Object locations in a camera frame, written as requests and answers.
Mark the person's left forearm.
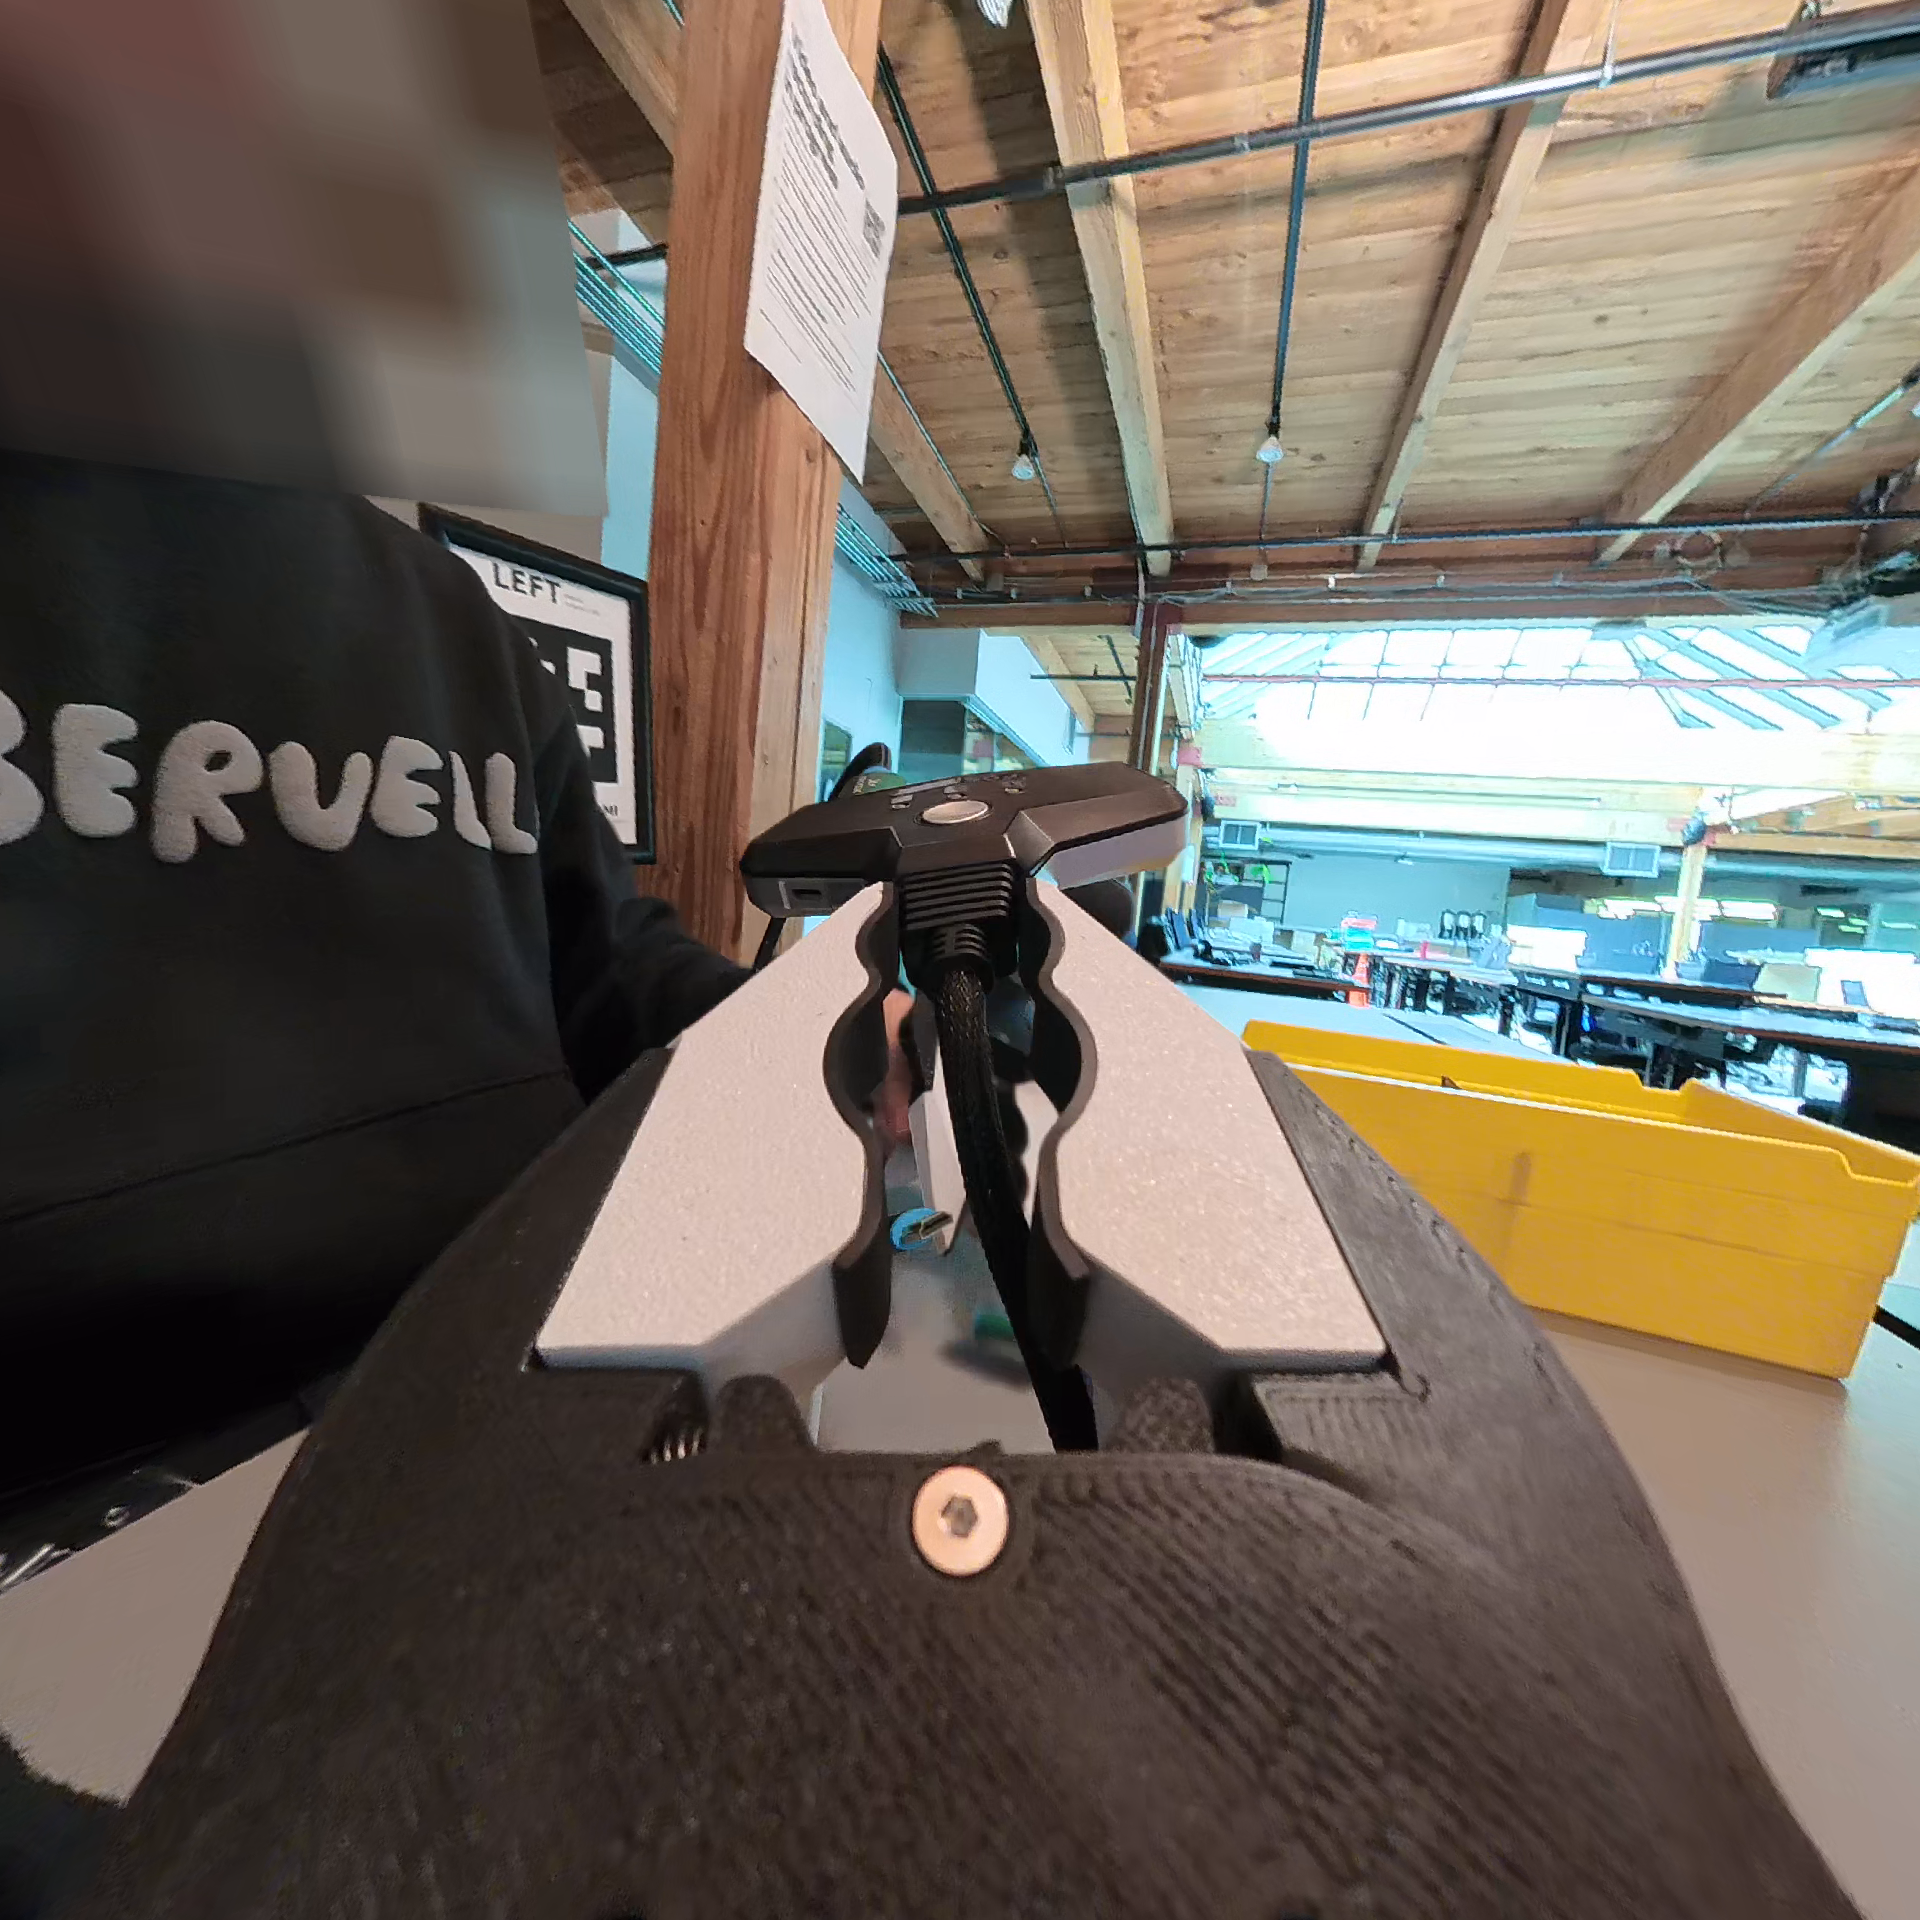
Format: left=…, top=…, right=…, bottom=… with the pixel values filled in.
left=554, top=893, right=761, bottom=1103

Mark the yellow plastic bin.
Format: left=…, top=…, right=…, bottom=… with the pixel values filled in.
left=1244, top=1021, right=1920, bottom=1380

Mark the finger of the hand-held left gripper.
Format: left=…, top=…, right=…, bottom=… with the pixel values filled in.
left=907, top=1087, right=967, bottom=1217

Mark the white paper sheet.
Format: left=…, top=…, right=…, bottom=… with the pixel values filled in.
left=742, top=0, right=904, bottom=483

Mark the person's black hoodie torso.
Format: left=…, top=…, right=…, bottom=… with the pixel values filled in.
left=0, top=449, right=604, bottom=1510

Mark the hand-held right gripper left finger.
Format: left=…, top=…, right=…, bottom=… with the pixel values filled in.
left=532, top=884, right=907, bottom=1449

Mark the ceiling projector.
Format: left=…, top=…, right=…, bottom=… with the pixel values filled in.
left=1801, top=556, right=1920, bottom=677

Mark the black framed tag poster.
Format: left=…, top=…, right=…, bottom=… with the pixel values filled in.
left=418, top=503, right=658, bottom=866

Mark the black braided cable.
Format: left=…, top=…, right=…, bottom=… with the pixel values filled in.
left=934, top=960, right=1100, bottom=1454

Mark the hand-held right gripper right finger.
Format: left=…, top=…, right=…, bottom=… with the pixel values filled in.
left=1021, top=884, right=1392, bottom=1454

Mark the wooden post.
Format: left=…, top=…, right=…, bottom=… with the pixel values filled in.
left=645, top=0, right=887, bottom=963

